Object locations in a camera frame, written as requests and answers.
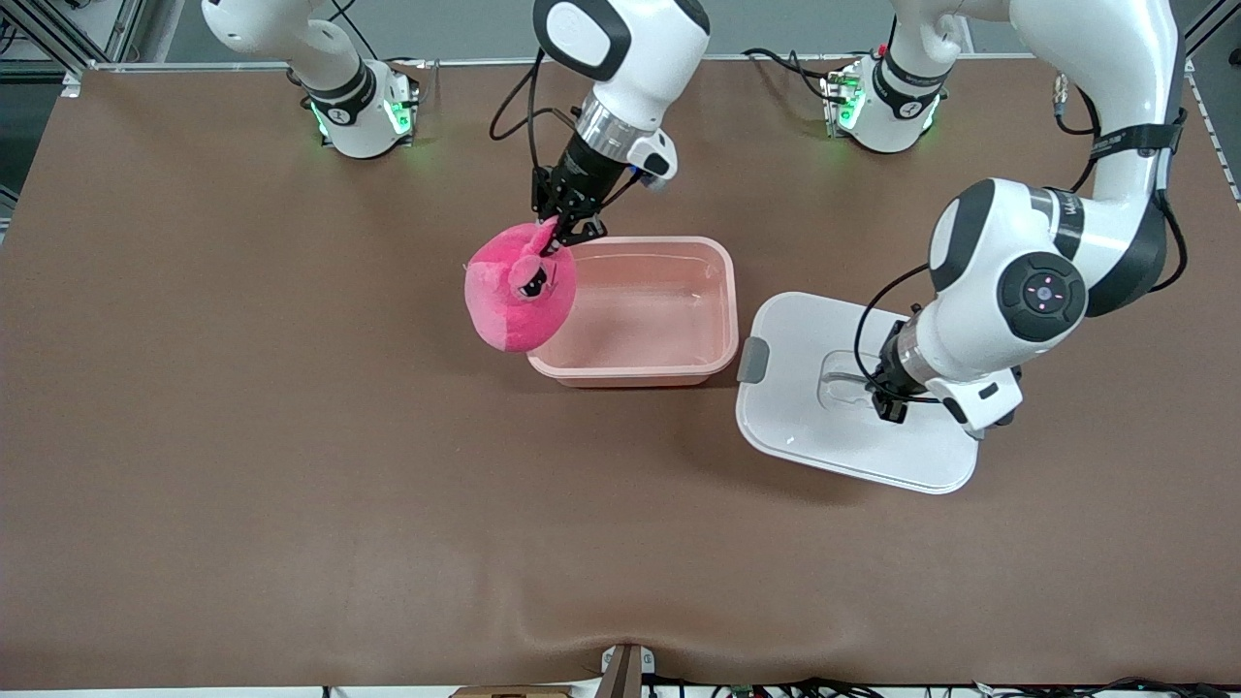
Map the pink round plush toy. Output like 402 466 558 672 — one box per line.
463 221 580 354

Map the white plastic box lid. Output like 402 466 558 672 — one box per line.
735 291 980 495

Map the pink plastic storage box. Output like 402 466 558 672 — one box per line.
526 236 740 390

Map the brown table mat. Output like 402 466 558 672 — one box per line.
0 53 1241 691

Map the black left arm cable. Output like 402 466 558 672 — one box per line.
853 73 1190 404

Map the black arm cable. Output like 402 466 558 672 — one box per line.
853 73 1190 404
488 48 583 209

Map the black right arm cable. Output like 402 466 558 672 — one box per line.
488 48 583 209

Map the black left base cable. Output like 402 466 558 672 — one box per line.
742 47 835 106

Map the black base cable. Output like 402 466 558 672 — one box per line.
325 0 384 61
742 47 835 106

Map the black right base cable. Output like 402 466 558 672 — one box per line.
325 0 384 61

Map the silver table edge rail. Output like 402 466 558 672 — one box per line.
87 55 1164 71

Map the perforated silver side rail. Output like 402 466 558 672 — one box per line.
1185 73 1241 209

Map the aluminium frame post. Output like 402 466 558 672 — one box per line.
1161 0 1241 77
0 0 146 77

